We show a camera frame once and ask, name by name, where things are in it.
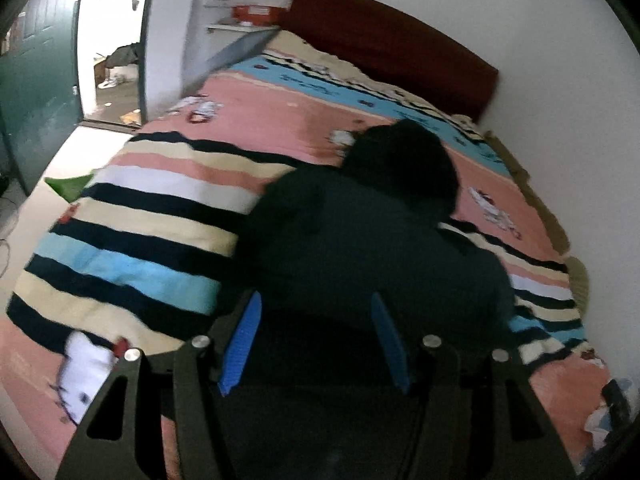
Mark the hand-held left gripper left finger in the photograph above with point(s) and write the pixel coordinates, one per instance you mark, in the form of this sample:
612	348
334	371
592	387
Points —
242	340

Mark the green door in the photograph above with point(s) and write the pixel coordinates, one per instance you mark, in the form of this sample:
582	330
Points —
45	85

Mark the orange box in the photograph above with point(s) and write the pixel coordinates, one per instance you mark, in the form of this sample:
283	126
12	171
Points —
255	14

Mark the grey board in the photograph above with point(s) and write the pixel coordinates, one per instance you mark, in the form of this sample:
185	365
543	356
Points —
225	57

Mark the white wall shelf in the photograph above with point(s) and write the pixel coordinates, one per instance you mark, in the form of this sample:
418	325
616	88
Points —
235	27

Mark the striped cartoon print blanket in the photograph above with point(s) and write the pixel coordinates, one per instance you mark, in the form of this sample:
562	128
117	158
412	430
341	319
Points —
150	220

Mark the green cloth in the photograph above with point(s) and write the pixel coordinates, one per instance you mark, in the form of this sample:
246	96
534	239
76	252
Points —
65	185

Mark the dark red bed headboard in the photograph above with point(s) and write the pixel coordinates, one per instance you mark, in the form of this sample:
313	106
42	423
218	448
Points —
390	45

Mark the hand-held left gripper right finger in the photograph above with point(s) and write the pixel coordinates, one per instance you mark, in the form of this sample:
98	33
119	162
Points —
390	340

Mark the white shoes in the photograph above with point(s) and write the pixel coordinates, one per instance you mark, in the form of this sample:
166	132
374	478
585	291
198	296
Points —
110	82

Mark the black hooded jacket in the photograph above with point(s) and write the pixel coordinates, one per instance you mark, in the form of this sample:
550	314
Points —
350	240

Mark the dark clothes pile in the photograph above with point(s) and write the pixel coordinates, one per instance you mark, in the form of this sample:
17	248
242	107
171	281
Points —
122	55

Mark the cardboard piece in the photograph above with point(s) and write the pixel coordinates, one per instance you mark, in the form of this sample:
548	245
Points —
131	117

